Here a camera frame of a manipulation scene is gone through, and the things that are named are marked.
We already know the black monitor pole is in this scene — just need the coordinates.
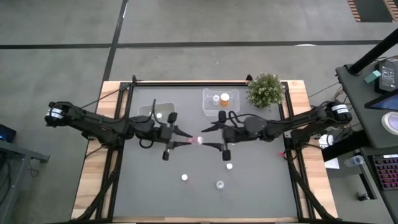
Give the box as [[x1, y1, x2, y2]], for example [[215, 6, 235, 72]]
[[347, 27, 398, 75]]

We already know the black metal table frame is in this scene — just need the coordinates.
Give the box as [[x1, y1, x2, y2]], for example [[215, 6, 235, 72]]
[[70, 74, 340, 224]]

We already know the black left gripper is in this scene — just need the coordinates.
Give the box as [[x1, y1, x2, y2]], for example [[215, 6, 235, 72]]
[[154, 111, 194, 162]]

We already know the tablet screen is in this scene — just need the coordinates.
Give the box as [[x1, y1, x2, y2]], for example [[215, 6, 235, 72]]
[[364, 93, 398, 111]]

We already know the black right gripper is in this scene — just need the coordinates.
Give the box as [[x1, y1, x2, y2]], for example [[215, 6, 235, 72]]
[[201, 110, 247, 162]]

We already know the clear plastic water bottle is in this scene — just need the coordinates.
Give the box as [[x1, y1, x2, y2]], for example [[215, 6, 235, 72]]
[[343, 154, 365, 168]]

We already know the black device with blue light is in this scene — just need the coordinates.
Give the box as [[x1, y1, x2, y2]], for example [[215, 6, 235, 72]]
[[0, 123, 17, 144]]

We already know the backlit black keyboard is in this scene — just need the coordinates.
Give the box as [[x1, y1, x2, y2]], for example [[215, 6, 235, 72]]
[[369, 154, 398, 191]]

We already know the grey table mat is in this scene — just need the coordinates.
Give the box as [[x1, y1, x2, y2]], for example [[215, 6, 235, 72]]
[[112, 85, 299, 219]]

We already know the dark floor mat red border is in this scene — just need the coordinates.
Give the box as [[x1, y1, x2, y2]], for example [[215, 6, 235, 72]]
[[346, 0, 398, 23]]

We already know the round white device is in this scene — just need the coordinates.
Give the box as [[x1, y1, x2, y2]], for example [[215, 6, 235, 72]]
[[381, 111, 398, 135]]

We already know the white paper sheet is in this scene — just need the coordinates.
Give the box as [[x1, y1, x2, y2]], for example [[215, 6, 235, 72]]
[[325, 157, 340, 170]]

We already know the clear plastic bin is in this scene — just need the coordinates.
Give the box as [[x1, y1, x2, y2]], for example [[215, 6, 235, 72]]
[[201, 88, 241, 118]]

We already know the white opaque plastic bin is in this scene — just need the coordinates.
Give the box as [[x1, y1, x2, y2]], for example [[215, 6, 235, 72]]
[[137, 102, 177, 125]]

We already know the floor cable bundle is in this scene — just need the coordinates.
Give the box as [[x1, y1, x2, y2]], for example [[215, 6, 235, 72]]
[[307, 81, 352, 106]]

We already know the dark grey side desk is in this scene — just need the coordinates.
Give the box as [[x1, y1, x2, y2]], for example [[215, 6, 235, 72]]
[[335, 60, 398, 224]]

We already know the grey metal cart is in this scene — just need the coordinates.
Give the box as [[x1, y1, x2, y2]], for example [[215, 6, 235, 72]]
[[0, 139, 50, 224]]

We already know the small teal box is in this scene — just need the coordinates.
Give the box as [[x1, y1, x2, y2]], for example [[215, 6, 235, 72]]
[[364, 70, 382, 84]]

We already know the magenta translucent pill bottle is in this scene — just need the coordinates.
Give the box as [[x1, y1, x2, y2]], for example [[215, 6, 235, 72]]
[[186, 136, 205, 146]]

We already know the potted green plant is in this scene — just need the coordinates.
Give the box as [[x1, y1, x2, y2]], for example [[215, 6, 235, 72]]
[[247, 73, 286, 109]]

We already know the black power adapter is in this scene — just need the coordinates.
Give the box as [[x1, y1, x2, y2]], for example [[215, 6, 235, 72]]
[[374, 60, 398, 94]]

